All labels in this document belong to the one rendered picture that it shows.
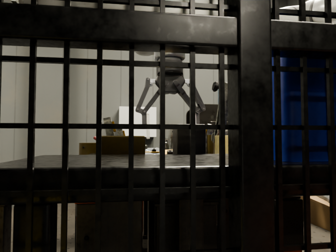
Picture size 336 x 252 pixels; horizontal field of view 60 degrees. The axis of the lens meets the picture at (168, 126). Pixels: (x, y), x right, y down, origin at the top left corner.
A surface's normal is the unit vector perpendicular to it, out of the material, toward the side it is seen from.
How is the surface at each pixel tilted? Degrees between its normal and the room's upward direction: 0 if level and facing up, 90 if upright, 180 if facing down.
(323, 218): 90
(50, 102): 90
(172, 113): 90
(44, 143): 90
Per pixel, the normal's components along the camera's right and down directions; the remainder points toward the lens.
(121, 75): 0.18, -0.05
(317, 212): -0.98, -0.01
